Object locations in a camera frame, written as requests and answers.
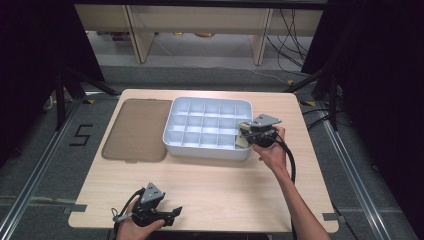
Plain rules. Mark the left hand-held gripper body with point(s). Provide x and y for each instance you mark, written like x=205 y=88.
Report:
x=150 y=208

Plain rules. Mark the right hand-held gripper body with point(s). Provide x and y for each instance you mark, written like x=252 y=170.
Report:
x=263 y=131

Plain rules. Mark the white compartment storage box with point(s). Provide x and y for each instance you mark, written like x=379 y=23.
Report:
x=208 y=128

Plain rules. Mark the light wooden desk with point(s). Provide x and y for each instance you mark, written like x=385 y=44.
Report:
x=200 y=20

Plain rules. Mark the person's left hand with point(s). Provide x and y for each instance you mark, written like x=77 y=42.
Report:
x=133 y=231

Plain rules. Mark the person's right hand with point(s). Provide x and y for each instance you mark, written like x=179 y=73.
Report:
x=273 y=156

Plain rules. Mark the black curtain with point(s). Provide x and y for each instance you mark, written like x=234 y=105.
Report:
x=36 y=73
x=380 y=83

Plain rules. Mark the aluminium floor rail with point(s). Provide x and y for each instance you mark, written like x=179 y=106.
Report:
x=36 y=170
x=356 y=180

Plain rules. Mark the black metal stand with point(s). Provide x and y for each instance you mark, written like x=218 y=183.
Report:
x=325 y=96
x=70 y=96

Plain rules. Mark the pale green ankle sock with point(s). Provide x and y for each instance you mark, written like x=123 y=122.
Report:
x=243 y=142

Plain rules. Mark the translucent plastic lid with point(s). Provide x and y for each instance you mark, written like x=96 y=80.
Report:
x=138 y=130

